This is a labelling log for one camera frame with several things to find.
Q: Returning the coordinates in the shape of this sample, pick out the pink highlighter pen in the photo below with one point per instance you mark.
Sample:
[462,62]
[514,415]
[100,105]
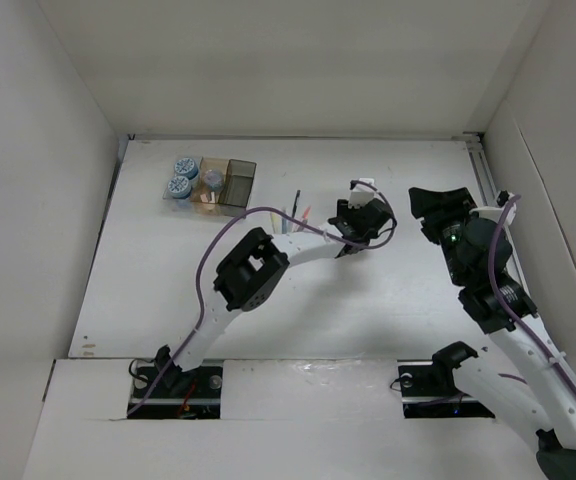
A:
[303,219]

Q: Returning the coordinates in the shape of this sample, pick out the aluminium rail right side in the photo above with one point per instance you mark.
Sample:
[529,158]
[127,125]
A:
[489,193]

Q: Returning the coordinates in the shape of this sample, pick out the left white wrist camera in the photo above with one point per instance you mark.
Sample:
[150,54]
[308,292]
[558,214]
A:
[362,191]

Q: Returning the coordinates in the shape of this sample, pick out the smoky grey plastic container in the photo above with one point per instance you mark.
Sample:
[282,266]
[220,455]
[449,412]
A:
[234,198]

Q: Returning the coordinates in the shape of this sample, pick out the blue white tape jar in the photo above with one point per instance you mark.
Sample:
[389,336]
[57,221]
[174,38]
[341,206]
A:
[179,187]
[187,167]

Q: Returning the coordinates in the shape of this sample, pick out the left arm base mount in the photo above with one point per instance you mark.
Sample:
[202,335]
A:
[195,396]

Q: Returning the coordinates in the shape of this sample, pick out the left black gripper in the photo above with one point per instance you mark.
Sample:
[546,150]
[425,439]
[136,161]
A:
[345,211]

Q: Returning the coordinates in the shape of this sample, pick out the clear plastic container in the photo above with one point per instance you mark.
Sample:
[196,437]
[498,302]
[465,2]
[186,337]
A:
[182,203]

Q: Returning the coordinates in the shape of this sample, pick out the yellow highlighter pen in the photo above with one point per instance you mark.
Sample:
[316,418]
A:
[274,223]

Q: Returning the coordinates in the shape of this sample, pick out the amber plastic container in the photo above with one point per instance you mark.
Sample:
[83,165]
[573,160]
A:
[207,164]

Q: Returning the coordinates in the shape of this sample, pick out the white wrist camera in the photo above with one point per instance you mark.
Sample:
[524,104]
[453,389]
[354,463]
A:
[362,191]
[502,211]

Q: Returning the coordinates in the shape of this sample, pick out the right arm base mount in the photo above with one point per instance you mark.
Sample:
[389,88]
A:
[426,395]

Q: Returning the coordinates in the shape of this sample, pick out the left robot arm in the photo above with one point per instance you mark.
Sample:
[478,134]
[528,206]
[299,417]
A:
[247,276]

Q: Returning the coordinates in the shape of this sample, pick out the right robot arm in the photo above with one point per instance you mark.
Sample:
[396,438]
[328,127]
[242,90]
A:
[543,411]

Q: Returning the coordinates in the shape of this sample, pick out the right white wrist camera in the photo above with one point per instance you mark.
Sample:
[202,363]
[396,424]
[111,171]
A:
[502,211]

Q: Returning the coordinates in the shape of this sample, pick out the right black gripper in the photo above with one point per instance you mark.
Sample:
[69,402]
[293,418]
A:
[427,202]

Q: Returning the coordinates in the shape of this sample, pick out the clear jar of paper clips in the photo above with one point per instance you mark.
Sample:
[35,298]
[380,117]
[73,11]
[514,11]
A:
[214,180]

